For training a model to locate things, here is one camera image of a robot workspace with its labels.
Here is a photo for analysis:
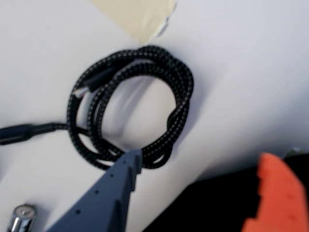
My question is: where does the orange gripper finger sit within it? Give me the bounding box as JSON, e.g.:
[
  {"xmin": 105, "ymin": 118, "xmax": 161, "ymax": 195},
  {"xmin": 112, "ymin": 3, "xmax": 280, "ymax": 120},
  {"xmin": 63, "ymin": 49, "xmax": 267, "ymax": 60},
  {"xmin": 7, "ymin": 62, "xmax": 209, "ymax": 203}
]
[{"xmin": 241, "ymin": 152, "xmax": 309, "ymax": 232}]

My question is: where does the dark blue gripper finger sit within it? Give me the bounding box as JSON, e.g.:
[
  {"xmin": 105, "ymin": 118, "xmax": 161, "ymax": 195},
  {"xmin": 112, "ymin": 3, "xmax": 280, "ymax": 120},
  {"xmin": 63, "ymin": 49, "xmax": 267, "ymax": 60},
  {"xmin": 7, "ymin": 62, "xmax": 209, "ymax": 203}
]
[{"xmin": 45, "ymin": 148, "xmax": 143, "ymax": 232}]

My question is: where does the black braided USB cable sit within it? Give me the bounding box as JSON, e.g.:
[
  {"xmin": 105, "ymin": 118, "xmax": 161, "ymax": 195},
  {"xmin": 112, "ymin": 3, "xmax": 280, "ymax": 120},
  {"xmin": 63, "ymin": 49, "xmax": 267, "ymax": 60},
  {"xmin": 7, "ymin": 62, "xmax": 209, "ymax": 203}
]
[{"xmin": 0, "ymin": 45, "xmax": 195, "ymax": 170}]

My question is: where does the black fabric bag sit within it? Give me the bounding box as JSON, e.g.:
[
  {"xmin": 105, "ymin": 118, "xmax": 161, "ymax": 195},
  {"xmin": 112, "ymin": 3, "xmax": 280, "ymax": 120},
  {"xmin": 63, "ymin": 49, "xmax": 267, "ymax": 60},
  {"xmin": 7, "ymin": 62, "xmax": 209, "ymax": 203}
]
[{"xmin": 142, "ymin": 147, "xmax": 309, "ymax": 232}]

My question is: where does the black silver AA battery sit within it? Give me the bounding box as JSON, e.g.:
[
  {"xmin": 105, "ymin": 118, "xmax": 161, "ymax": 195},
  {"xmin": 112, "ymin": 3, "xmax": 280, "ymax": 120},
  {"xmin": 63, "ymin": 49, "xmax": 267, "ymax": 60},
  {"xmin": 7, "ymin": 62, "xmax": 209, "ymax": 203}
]
[{"xmin": 7, "ymin": 204, "xmax": 37, "ymax": 232}]

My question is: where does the long beige masking tape strip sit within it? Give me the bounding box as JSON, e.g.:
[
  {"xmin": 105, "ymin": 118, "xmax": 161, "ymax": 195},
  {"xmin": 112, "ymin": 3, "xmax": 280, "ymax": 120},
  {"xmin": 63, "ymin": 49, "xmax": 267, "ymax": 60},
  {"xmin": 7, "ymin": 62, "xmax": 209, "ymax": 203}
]
[{"xmin": 88, "ymin": 0, "xmax": 178, "ymax": 45}]

